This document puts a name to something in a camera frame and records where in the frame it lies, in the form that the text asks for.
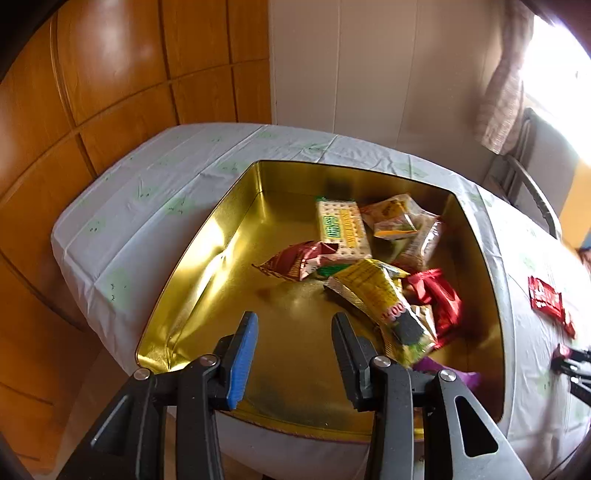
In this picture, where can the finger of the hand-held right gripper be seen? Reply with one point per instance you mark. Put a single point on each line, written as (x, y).
(582, 386)
(577, 362)

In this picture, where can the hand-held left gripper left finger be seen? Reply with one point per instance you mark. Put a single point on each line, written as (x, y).
(242, 364)

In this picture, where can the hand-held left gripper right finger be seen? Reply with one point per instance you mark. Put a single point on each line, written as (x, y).
(344, 355)

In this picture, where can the small dark red packet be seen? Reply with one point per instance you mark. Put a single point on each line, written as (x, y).
(561, 353)

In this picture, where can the gold tin box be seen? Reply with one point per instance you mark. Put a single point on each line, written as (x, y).
(286, 323)

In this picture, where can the yellow snack packet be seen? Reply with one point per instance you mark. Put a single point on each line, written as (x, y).
(374, 290)

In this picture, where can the dark red snack packet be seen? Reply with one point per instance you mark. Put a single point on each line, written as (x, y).
(295, 261)

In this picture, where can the bright red snack packet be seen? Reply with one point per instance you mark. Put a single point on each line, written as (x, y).
(438, 300)

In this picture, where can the purple snack packet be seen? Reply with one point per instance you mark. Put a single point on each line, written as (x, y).
(461, 378)

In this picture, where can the green white cracker packet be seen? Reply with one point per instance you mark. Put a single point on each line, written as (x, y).
(341, 228)

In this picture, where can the clear long biscuit packet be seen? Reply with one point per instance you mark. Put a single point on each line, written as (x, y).
(422, 244)

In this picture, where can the orange snack packet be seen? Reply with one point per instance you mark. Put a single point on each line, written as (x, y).
(388, 207)
(399, 228)

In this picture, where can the small red wafer packet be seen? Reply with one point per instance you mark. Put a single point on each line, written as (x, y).
(570, 325)

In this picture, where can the red white wafer packet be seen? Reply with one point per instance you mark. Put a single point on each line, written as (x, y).
(547, 297)

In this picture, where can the red patterned cloth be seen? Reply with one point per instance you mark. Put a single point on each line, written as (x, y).
(585, 256)

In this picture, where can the yellow blue bedding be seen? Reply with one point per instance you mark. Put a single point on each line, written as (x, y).
(577, 198)

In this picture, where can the grey metal chair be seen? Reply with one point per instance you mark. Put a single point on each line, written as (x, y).
(535, 194)

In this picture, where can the white green-print tablecloth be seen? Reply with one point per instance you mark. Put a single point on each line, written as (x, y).
(138, 207)

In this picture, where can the beige checked curtain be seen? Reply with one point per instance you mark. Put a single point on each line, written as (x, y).
(505, 92)

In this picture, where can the wooden wardrobe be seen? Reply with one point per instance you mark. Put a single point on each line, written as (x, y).
(92, 115)

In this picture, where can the bright window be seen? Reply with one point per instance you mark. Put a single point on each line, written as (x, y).
(563, 69)

